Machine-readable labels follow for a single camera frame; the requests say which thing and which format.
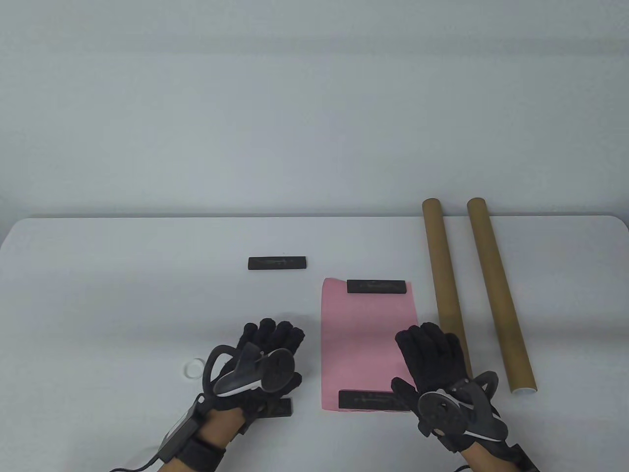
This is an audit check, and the pink paper sheet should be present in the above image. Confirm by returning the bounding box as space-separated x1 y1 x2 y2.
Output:
320 278 421 413

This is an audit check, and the person's left hand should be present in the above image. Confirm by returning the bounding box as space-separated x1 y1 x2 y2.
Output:
199 318 306 436

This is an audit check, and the black left wrist strap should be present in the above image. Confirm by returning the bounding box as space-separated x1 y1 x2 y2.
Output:
178 439 228 472

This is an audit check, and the person's left forearm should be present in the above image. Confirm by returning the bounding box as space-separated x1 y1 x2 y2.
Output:
199 408 244 448

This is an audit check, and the grey left hand controller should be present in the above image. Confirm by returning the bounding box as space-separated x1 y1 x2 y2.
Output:
202 343 296 400

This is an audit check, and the grey hand controller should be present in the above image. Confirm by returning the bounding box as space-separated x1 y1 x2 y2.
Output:
202 343 296 400
417 371 509 443

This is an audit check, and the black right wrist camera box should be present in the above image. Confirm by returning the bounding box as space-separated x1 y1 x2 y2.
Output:
501 442 534 472

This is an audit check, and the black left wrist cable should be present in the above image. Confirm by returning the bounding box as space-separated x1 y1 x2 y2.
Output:
111 455 164 472

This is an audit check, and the person's right hand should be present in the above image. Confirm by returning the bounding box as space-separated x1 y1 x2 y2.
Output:
391 322 509 453

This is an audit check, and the grey right hand controller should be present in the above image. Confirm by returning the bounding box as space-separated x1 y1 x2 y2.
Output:
417 371 509 443

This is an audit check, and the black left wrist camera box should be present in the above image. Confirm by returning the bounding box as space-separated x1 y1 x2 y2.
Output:
158 393 204 464

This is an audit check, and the brown cardboard mailing tube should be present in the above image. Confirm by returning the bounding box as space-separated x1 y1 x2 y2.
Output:
423 198 474 380
467 198 537 396

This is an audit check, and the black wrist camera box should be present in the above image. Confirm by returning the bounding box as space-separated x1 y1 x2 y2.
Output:
158 393 204 464
501 442 534 472

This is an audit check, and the person's right forearm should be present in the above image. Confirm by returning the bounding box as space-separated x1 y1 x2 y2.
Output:
462 442 503 472

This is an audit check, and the black rectangular paperweight bar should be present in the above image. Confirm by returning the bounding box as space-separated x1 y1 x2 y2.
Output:
247 256 308 271
258 397 293 420
346 279 408 295
338 390 412 412

